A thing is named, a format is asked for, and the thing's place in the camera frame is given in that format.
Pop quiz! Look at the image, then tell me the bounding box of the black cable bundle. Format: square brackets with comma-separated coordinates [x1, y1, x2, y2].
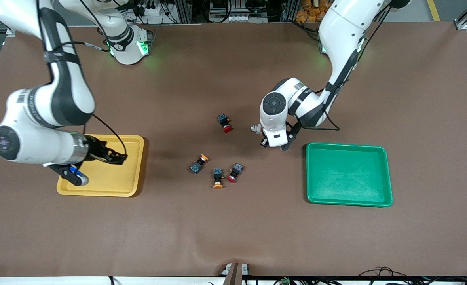
[358, 266, 467, 285]

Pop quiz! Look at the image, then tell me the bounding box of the red mushroom push button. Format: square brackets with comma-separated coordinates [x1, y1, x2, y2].
[226, 163, 244, 183]
[217, 114, 233, 133]

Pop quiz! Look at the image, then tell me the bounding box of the green plastic tray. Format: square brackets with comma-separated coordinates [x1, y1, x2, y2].
[306, 142, 393, 207]

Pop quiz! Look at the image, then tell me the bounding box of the white power strip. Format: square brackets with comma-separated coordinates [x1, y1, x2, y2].
[137, 3, 167, 18]

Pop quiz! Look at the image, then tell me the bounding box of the pile of orange objects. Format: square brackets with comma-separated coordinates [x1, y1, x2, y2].
[296, 0, 333, 23]

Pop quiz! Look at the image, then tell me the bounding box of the yellow plastic tray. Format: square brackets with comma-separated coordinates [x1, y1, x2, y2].
[57, 135, 145, 197]

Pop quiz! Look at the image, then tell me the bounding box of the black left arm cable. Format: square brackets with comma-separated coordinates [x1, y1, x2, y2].
[293, 0, 390, 132]

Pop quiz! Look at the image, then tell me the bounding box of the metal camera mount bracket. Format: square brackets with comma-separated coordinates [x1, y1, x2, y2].
[222, 262, 250, 285]

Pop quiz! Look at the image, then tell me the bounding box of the aluminium frame post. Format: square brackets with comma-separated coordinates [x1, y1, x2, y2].
[287, 0, 300, 22]
[176, 0, 193, 23]

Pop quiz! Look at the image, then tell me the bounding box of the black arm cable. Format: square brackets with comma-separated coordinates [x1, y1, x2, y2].
[293, 0, 390, 132]
[38, 0, 128, 156]

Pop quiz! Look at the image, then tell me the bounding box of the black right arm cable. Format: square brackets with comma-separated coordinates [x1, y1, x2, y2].
[38, 0, 128, 156]

